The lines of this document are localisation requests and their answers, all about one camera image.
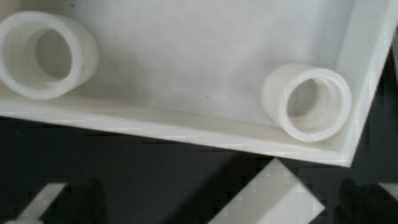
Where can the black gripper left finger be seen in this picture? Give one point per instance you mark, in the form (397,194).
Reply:
(82,204)

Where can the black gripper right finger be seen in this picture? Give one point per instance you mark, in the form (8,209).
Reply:
(368,205)

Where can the white square tabletop part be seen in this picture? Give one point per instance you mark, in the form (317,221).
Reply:
(189,52)

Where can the white U-shaped obstacle fence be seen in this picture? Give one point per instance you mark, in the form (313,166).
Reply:
(272,202)

